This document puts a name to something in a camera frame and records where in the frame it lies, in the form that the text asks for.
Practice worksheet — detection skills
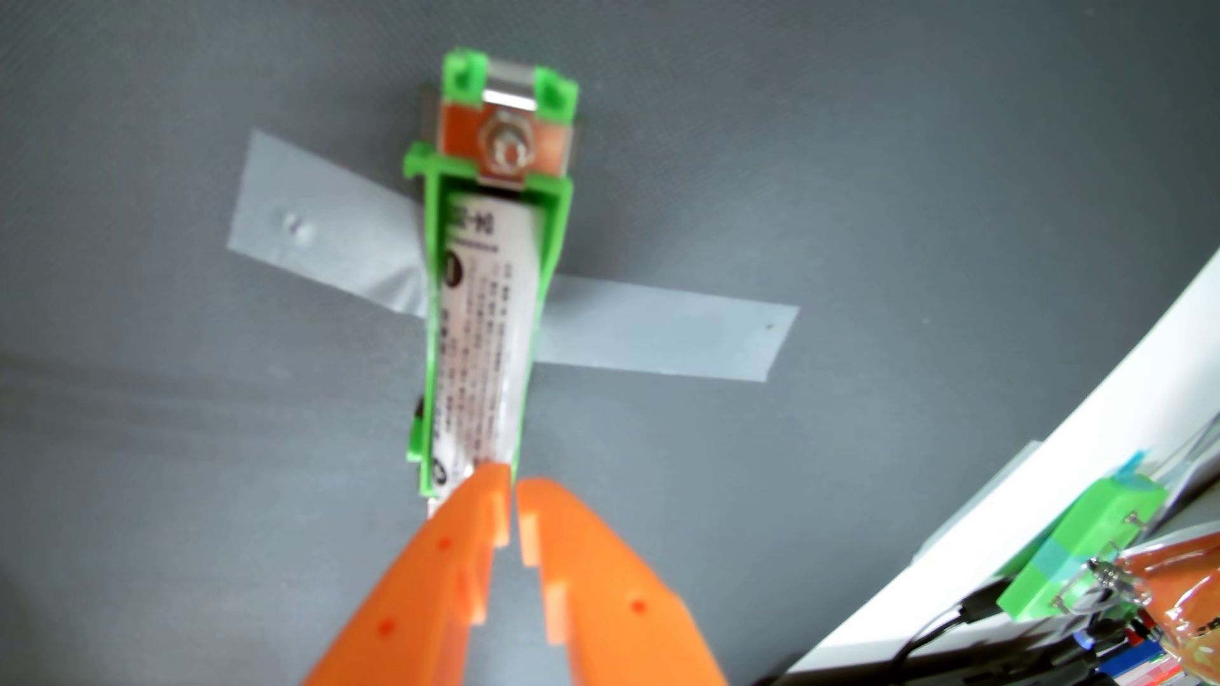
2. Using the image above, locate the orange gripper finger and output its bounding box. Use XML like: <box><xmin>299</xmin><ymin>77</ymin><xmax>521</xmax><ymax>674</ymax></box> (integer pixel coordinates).
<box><xmin>301</xmin><ymin>465</ymin><xmax>513</xmax><ymax>686</ymax></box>
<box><xmin>515</xmin><ymin>477</ymin><xmax>732</xmax><ymax>686</ymax></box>

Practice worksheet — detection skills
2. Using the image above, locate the white cylindrical battery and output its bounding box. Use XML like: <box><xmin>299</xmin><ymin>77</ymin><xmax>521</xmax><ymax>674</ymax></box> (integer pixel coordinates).
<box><xmin>429</xmin><ymin>193</ymin><xmax>546</xmax><ymax>501</ymax></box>

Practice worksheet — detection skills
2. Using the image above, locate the green battery holder with bolt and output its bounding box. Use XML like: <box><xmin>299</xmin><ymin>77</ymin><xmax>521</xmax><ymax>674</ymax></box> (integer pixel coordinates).
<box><xmin>402</xmin><ymin>48</ymin><xmax>581</xmax><ymax>520</ymax></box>

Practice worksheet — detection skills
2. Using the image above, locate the grey tape strip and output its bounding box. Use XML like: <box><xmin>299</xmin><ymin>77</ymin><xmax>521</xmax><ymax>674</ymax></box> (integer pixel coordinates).
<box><xmin>532</xmin><ymin>274</ymin><xmax>800</xmax><ymax>384</ymax></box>
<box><xmin>226</xmin><ymin>128</ymin><xmax>430</xmax><ymax>320</ymax></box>

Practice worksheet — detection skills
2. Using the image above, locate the dark grey mat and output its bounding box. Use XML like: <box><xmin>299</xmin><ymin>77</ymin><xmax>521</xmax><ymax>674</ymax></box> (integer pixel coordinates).
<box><xmin>0</xmin><ymin>0</ymin><xmax>1220</xmax><ymax>686</ymax></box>

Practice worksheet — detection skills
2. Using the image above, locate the black device with mesh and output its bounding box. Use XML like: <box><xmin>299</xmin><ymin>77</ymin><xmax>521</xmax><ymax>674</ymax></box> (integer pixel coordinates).
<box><xmin>753</xmin><ymin>619</ymin><xmax>1145</xmax><ymax>686</ymax></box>

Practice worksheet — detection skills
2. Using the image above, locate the green holder with teal tape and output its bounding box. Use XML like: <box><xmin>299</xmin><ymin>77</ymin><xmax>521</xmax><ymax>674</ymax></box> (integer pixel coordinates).
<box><xmin>996</xmin><ymin>452</ymin><xmax>1169</xmax><ymax>622</ymax></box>

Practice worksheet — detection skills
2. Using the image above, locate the orange translucent bag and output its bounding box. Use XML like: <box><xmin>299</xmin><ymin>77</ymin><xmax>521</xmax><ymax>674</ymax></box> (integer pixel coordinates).
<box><xmin>1115</xmin><ymin>532</ymin><xmax>1220</xmax><ymax>683</ymax></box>

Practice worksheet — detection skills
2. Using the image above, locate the black cable with plug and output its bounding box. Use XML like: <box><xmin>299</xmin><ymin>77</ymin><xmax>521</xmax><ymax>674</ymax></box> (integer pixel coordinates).
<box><xmin>886</xmin><ymin>576</ymin><xmax>1026</xmax><ymax>663</ymax></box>

